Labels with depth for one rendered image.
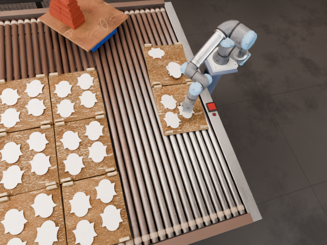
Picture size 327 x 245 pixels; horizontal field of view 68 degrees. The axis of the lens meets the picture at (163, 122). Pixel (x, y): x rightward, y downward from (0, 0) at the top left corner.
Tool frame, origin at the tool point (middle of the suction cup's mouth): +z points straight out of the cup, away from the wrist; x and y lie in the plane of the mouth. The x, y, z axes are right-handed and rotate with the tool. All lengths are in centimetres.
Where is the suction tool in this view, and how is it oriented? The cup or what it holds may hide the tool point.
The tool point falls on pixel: (185, 110)
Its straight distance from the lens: 181.4
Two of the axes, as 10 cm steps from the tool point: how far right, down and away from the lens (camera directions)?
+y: -1.4, 8.8, -4.5
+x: 9.8, 1.9, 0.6
